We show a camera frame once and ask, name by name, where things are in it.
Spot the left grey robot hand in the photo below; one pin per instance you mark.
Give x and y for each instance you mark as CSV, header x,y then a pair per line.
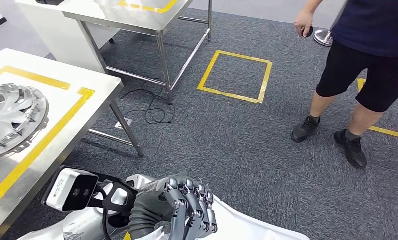
x,y
185,198

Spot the person's hand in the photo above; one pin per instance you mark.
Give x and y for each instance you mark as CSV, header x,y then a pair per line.
x,y
303,21

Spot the black handheld device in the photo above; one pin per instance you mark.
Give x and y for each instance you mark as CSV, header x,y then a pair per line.
x,y
310,32

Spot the white plastic part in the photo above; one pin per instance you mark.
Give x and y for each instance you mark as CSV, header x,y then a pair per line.
x,y
245,225

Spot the person's forearm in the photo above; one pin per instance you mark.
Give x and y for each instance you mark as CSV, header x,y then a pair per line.
x,y
310,5

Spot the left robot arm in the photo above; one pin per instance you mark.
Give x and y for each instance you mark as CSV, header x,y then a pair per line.
x,y
86,225

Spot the steel workbench table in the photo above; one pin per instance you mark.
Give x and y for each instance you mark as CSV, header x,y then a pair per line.
x,y
86,82

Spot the silver stanchion base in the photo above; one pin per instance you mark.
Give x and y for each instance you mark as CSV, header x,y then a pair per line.
x,y
323,38

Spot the person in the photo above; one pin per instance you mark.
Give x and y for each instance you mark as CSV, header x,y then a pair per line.
x,y
368,30

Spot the yellow floor tape square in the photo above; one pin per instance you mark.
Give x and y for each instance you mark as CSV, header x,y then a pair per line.
x,y
235,56

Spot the white power strip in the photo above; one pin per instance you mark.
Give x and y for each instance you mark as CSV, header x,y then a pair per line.
x,y
123,123

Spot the silver wheel hubcap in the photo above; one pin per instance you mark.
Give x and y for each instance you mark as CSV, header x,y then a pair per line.
x,y
13,116

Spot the white table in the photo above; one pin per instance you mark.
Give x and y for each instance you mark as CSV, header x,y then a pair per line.
x,y
52,30

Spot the black equipment case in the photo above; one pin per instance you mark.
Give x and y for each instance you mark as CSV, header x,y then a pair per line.
x,y
49,2

